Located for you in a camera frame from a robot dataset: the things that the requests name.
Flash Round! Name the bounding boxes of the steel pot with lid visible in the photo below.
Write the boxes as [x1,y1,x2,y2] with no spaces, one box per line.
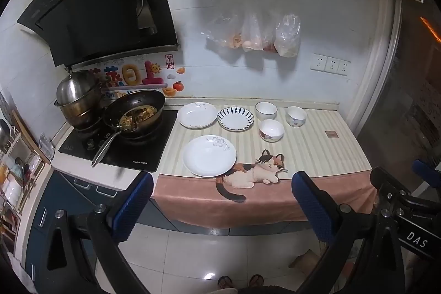
[54,68,104,129]

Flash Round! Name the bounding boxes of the cardboard box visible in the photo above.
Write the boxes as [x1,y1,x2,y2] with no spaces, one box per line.
[289,249,324,270]

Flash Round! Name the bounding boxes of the black wok with food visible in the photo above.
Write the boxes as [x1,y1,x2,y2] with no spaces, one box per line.
[91,90,166,168]

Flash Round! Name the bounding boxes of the white door frame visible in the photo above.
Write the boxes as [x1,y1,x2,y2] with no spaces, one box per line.
[345,0,404,131]

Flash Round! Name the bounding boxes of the white bowl blue rim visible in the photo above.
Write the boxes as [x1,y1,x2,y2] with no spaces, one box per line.
[255,102,278,120]

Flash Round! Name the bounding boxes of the small white floral plate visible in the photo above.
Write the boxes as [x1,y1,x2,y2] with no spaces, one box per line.
[177,102,218,128]

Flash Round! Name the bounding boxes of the clear plastic bag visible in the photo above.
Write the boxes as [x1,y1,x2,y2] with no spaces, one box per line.
[206,14,242,49]
[275,14,301,58]
[241,13,276,53]

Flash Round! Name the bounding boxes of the white storage rack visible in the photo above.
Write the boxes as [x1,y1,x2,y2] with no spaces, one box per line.
[0,118,45,246]

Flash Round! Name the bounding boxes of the blue striped plate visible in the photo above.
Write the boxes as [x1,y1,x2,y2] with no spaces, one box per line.
[217,106,256,132]

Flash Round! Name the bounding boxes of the striped cat print cloth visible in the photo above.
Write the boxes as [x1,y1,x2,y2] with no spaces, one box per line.
[152,103,378,229]

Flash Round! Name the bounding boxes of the white bowl blue print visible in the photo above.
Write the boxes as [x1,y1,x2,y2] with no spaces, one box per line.
[286,106,307,128]

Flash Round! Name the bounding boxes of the wooden cutting board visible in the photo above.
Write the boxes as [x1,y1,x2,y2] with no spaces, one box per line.
[12,110,50,164]

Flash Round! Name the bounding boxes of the black glass cooktop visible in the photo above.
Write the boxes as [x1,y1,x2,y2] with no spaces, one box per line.
[58,110,179,173]

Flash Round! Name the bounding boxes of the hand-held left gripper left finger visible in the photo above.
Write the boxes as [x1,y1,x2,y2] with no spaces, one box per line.
[33,172,154,294]

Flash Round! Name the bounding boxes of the white bowl red print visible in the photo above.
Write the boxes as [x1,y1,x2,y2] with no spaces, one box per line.
[259,119,285,142]

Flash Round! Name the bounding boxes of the black range hood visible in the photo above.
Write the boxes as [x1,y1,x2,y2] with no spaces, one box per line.
[17,0,180,67]

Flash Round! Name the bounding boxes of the blue base cabinet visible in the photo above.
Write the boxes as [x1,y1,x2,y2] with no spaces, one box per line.
[24,170,180,284]

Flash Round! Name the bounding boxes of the large white floral plate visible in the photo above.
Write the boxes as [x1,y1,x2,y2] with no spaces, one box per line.
[182,135,238,177]

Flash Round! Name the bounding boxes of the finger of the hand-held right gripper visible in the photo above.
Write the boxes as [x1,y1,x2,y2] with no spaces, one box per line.
[412,159,441,192]
[370,167,416,203]

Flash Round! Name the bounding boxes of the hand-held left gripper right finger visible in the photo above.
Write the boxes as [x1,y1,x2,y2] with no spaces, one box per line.
[292,171,407,294]

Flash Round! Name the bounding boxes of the colourful wall stickers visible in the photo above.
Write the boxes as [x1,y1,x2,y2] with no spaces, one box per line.
[88,55,187,98]

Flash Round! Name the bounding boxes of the small clear box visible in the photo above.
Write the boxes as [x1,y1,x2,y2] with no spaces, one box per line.
[39,133,56,162]

